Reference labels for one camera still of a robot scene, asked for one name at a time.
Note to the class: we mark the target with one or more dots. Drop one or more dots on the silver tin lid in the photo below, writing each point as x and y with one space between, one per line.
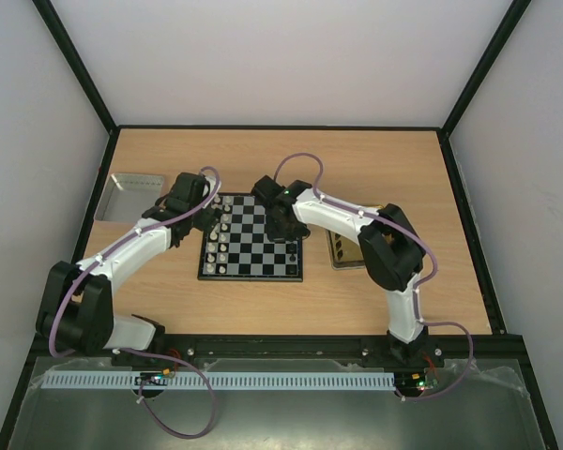
127 195

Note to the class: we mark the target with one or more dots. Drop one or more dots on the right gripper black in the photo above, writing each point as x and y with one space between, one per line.
284 227

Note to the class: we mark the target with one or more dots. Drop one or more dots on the black silver chess board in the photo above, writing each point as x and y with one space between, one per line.
241 235

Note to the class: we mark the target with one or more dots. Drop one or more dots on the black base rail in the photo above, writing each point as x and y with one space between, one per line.
363 351

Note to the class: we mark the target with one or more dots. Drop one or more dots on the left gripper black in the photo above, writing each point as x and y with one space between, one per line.
211 217

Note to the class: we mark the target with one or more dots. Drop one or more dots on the gold tin box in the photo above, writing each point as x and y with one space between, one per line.
344 254

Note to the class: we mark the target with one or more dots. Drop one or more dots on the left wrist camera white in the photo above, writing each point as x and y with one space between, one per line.
213 184

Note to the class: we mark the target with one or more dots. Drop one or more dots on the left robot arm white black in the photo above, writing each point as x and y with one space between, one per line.
76 313

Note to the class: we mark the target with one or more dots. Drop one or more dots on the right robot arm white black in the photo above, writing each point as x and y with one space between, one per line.
392 255

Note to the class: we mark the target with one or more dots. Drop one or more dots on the white slotted cable duct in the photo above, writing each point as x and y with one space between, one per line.
221 381

